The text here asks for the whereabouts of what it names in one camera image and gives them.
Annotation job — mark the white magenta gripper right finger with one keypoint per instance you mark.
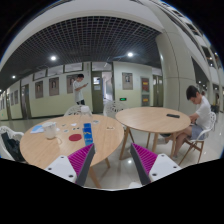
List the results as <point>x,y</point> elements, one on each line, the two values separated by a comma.
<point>151,166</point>

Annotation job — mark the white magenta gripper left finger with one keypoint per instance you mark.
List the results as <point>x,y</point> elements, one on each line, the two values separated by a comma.
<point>74,167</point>

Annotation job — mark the clear water bottle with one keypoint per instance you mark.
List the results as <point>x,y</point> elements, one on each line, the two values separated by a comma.
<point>86,115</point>

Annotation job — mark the red round coaster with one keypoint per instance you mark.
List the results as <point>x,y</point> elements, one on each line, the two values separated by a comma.
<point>75,137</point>

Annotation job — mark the near round wooden table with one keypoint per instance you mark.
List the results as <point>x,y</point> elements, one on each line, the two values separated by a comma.
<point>41,152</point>

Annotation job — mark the round wooden table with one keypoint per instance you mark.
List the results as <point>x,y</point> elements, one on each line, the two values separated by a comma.
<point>41,152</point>
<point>153,120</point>

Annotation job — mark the blue rectangular box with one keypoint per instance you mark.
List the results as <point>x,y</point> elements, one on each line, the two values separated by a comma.
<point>87,133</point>

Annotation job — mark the far round wooden table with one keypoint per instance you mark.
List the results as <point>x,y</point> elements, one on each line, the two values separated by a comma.
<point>153,120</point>

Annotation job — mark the white plastic cup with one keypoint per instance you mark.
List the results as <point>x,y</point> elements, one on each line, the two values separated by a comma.
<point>49,129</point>

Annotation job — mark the white chair under seated person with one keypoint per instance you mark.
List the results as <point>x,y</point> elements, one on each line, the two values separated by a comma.
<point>198,143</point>

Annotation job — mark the black phone on table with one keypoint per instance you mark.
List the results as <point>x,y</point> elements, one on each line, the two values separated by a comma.
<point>172,115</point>

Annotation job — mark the blue paper sheet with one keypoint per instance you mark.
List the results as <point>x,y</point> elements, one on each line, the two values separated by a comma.
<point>37,129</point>

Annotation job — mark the white chair behind near table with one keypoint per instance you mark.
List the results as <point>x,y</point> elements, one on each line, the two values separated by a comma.
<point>74,110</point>

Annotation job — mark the white chair behind table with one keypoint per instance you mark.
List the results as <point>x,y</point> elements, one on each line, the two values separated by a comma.
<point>111,108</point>
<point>74,110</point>

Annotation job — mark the black bag on chair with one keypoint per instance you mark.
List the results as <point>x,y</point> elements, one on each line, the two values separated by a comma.
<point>13,147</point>

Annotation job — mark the seated person white shirt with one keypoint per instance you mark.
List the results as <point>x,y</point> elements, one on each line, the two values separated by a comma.
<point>199,119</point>

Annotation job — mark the white chair behind far table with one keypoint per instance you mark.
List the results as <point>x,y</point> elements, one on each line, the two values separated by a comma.
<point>111,108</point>

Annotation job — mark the white chair left edge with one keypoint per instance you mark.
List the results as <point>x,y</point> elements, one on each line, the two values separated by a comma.
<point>12,135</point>

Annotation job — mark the standing person white shirt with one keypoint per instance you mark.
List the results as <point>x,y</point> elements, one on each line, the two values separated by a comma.
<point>77,89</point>

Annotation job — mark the green door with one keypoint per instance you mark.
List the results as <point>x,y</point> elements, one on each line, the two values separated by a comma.
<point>97,92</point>

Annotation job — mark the framed portrait on wall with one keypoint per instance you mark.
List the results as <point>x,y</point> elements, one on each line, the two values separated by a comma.
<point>127,81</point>

